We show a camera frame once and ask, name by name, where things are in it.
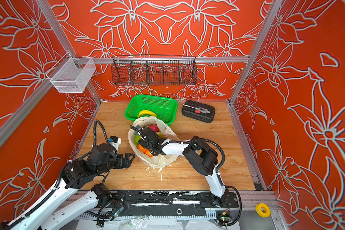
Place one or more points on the yellow toy banana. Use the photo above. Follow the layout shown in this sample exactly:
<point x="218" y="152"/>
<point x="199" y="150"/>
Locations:
<point x="146" y="113"/>

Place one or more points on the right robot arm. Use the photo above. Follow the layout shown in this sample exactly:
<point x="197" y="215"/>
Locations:
<point x="204" y="155"/>

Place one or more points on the orange toy tangerine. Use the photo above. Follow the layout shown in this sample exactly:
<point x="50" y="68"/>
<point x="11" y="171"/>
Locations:
<point x="148" y="153"/>

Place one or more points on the clear plastic wall bin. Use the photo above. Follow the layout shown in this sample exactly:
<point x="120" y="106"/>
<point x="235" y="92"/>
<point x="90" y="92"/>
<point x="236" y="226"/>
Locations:
<point x="70" y="75"/>

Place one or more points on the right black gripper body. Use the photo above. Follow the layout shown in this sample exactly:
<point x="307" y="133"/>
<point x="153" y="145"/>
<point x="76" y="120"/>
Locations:
<point x="143" y="143"/>

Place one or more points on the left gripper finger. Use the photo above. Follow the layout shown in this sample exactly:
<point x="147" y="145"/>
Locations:
<point x="127" y="164"/>
<point x="129" y="156"/>

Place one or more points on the green plastic basket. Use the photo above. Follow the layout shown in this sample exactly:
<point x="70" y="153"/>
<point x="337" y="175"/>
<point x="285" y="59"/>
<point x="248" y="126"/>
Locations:
<point x="164" y="108"/>

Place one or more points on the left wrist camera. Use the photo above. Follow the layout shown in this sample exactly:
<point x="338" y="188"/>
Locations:
<point x="115" y="141"/>

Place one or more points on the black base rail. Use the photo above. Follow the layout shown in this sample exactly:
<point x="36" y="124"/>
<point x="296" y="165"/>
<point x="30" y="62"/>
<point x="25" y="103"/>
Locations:
<point x="180" y="204"/>

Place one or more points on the black tool case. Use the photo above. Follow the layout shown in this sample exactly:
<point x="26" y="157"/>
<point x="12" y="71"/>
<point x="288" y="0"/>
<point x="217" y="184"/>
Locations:
<point x="198" y="111"/>

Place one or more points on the crumpled clear plastic scrap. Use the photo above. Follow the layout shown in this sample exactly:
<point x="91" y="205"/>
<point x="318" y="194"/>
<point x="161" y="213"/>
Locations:
<point x="135" y="224"/>

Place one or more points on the orange toy bell pepper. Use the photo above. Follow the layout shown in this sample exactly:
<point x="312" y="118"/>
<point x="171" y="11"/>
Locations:
<point x="142" y="149"/>

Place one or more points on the black wire wall basket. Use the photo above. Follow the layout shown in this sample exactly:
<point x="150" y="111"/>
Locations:
<point x="154" y="71"/>

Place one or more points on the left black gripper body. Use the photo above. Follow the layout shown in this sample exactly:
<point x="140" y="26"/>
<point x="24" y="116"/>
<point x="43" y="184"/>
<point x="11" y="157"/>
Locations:
<point x="116" y="161"/>

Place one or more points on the pink toy dragon fruit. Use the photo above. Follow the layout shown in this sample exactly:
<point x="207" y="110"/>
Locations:
<point x="154" y="127"/>

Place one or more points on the green toy fruit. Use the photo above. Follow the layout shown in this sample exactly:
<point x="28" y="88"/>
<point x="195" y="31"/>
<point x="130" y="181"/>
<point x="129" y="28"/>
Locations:
<point x="136" y="139"/>

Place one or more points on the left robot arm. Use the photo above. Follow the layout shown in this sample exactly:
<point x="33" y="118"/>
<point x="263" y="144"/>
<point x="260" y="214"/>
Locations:
<point x="99" y="161"/>

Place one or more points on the yellow tape roll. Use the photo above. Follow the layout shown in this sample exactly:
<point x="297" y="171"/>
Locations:
<point x="263" y="210"/>

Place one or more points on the translucent printed plastic bag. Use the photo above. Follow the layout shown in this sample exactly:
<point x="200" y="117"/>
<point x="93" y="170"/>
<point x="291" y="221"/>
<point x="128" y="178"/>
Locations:
<point x="166" y="134"/>

